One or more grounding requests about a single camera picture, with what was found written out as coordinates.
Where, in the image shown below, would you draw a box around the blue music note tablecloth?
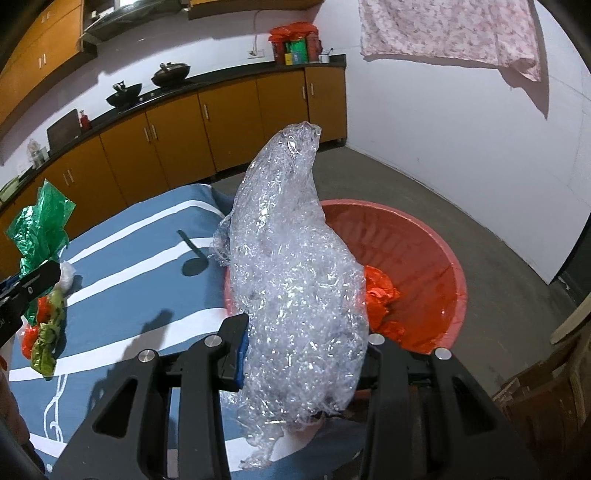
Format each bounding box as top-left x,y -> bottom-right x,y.
7,183 -> 370,476

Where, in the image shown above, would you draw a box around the large orange plastic bag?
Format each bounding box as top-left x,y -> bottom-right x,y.
362,265 -> 407,344

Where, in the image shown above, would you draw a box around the black wok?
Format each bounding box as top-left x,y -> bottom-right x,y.
106,80 -> 143,109

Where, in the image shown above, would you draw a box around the person's left forearm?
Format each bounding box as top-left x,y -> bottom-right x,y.
0,364 -> 29,444

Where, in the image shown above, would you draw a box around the red plastic basket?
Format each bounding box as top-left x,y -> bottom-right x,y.
223,199 -> 468,356

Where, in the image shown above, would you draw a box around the red plastic bag with containers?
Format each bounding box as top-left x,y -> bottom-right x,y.
269,21 -> 322,63

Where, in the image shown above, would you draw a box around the wooden upper cabinets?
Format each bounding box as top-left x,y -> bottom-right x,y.
0,0 -> 98,125

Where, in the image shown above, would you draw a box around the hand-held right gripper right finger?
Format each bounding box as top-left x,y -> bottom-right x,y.
358,333 -> 541,480

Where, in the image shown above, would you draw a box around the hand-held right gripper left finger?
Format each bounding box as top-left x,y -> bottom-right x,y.
50,313 -> 251,480

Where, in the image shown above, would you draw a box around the wooden lower cabinets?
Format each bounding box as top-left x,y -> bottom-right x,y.
0,65 -> 348,278

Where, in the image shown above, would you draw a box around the wooden cabinets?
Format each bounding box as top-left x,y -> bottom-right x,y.
0,0 -> 98,125
0,65 -> 348,278

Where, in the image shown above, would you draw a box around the pink floral hanging sheet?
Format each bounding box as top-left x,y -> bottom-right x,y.
358,0 -> 542,83

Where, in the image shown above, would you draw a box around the large clear bubble wrap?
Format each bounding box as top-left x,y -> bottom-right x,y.
210,121 -> 370,469

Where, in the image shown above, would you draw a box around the olive green plastic bag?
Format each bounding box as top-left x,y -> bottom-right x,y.
30,288 -> 65,376

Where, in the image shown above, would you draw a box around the steel range hood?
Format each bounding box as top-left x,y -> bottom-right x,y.
83,0 -> 190,42

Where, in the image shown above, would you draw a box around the black kitchen countertop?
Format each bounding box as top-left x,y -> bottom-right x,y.
0,54 -> 347,195

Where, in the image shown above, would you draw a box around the clear jar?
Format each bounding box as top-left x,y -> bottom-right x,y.
26,138 -> 47,166

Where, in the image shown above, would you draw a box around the small orange plastic bag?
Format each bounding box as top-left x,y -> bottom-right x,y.
19,295 -> 56,358

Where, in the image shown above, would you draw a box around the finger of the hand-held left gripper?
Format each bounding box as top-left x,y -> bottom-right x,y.
0,261 -> 62,344

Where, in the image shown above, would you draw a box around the white power cable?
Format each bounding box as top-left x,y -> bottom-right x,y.
249,7 -> 262,54

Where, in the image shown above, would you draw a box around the black pot with lid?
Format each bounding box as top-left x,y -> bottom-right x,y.
151,61 -> 191,88

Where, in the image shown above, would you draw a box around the dark cutting board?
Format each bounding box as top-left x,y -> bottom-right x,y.
46,108 -> 83,149

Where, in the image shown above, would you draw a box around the wooden crate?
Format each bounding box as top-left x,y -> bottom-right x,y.
492,295 -> 591,462

